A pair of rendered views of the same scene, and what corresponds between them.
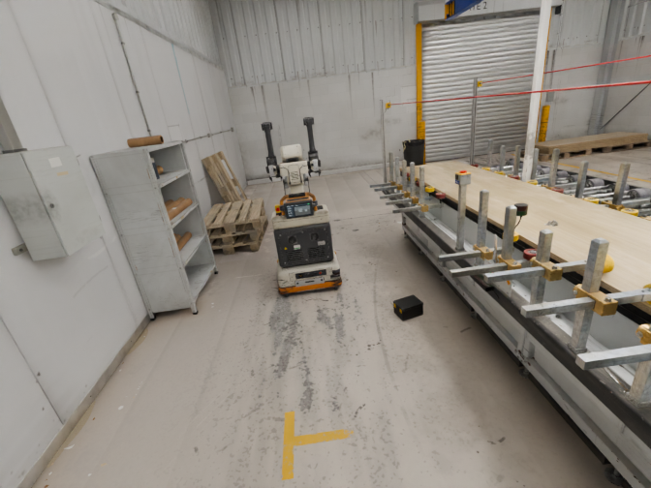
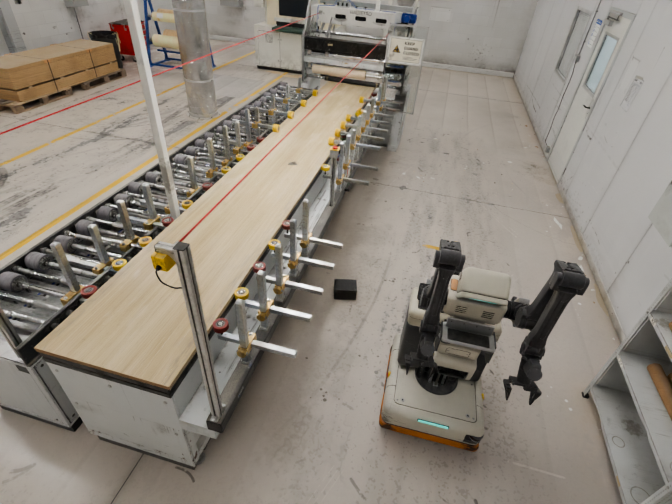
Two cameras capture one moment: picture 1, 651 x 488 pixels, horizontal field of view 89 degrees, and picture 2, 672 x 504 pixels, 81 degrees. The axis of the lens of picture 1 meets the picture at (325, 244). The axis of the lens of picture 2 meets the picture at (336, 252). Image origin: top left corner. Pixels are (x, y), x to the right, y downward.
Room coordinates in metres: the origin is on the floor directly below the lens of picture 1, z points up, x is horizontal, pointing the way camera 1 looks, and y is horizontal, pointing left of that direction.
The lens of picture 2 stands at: (4.91, -0.12, 2.49)
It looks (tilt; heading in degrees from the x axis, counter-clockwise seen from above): 38 degrees down; 193
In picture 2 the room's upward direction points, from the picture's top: 5 degrees clockwise
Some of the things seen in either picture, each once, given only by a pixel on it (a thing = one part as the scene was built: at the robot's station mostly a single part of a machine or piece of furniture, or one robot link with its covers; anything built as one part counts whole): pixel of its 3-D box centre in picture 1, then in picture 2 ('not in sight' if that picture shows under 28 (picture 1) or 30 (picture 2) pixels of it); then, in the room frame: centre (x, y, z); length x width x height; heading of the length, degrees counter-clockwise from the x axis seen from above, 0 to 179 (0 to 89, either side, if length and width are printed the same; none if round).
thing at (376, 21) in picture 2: not in sight; (356, 76); (-1.38, -1.53, 0.95); 1.65 x 0.70 x 1.90; 92
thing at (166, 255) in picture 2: (387, 144); (195, 342); (4.05, -0.88, 1.20); 0.15 x 0.12 x 1.00; 2
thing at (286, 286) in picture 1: (308, 266); (432, 386); (3.17, 0.21, 0.16); 0.67 x 0.64 x 0.25; 3
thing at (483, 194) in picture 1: (481, 230); (340, 168); (1.74, -0.90, 0.93); 0.04 x 0.04 x 0.48; 2
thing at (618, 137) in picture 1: (585, 142); not in sight; (7.96, -6.50, 0.23); 2.41 x 0.77 x 0.17; 93
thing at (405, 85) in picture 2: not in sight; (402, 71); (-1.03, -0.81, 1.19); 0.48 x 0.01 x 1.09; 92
